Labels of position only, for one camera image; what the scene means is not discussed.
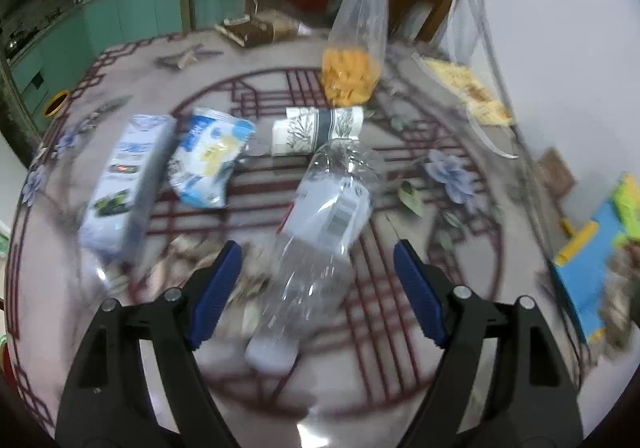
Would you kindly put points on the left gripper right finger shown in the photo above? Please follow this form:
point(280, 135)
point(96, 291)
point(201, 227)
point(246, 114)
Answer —
point(531, 401)

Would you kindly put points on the blue toy board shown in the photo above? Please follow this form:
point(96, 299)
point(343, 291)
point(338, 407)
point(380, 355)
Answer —
point(581, 263)

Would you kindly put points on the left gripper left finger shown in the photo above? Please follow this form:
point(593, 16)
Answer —
point(106, 401)

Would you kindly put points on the clear bag orange snacks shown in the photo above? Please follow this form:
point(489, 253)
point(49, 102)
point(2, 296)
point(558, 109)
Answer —
point(353, 59)

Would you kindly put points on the yellow picture book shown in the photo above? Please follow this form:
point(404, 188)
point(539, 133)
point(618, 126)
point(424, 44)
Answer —
point(484, 105)

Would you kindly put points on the blue white snack wrapper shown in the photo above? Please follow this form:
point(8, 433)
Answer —
point(200, 168)

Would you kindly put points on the small wooden block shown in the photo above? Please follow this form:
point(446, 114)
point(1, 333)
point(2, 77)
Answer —
point(557, 177)

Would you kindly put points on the brown snack package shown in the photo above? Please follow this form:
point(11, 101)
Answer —
point(263, 28)

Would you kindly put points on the teal kitchen cabinets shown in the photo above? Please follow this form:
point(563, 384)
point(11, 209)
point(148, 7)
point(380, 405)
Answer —
point(58, 56)

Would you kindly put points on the clear plastic bottle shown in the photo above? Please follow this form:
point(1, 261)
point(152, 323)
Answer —
point(310, 271)

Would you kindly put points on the wooden chair at wall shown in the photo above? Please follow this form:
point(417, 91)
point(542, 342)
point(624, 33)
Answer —
point(399, 11)

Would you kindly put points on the yellow green bucket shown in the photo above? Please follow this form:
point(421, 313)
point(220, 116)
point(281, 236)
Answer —
point(55, 104)

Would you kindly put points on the blue white milk carton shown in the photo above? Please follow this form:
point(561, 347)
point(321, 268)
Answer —
point(119, 209)

